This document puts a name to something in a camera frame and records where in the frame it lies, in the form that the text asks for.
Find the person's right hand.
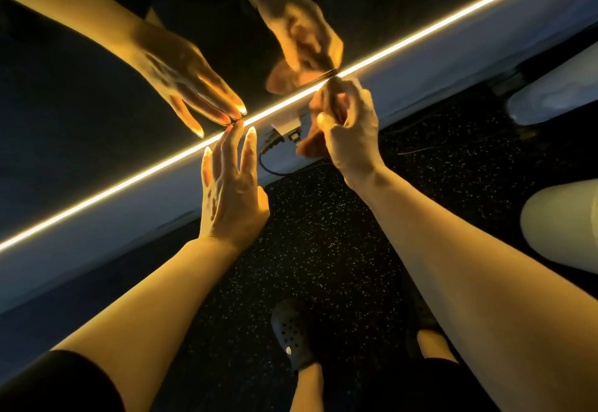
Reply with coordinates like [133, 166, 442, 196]
[315, 74, 387, 190]

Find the person's left hand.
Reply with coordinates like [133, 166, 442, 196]
[198, 120, 273, 256]

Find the dark brown cleaning cloth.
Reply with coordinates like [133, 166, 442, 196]
[295, 75, 354, 162]

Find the large wall mirror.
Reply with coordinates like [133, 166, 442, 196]
[0, 0, 598, 315]

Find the person's left forearm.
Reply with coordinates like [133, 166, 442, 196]
[51, 237, 244, 412]

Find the person's right forearm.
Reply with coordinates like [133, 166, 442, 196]
[350, 166, 598, 412]

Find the person's black left shoe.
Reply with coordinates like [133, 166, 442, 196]
[270, 296, 321, 373]

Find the white round pillar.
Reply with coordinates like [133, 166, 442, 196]
[505, 41, 598, 130]

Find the white plastic basin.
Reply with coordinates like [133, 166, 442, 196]
[520, 177, 598, 276]

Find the small wall plug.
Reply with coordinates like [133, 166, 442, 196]
[262, 124, 306, 152]

